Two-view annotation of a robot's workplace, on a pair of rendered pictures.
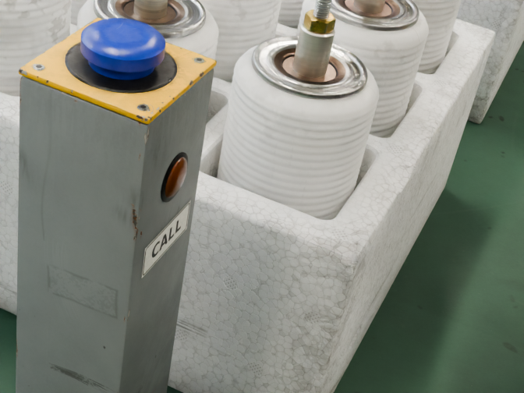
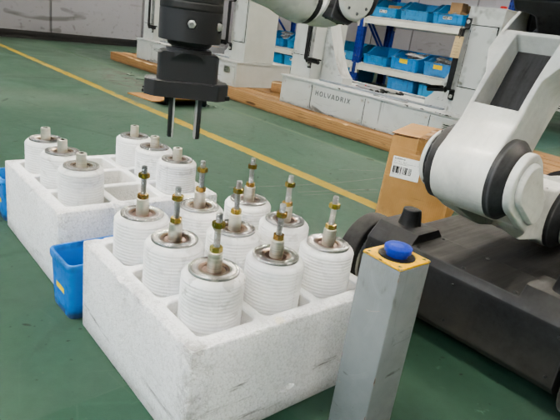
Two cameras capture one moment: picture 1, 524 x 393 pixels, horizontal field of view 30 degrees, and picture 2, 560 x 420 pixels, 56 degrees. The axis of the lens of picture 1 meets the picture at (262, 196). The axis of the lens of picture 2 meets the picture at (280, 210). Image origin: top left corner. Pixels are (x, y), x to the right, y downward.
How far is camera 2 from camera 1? 0.80 m
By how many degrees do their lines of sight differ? 55
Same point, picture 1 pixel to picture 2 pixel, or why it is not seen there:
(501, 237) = not seen: hidden behind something
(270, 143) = (343, 272)
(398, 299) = not seen: hidden behind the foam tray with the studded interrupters
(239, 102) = (328, 266)
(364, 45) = (305, 232)
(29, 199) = (393, 315)
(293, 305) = not seen: hidden behind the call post
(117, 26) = (392, 244)
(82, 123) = (414, 275)
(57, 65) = (398, 263)
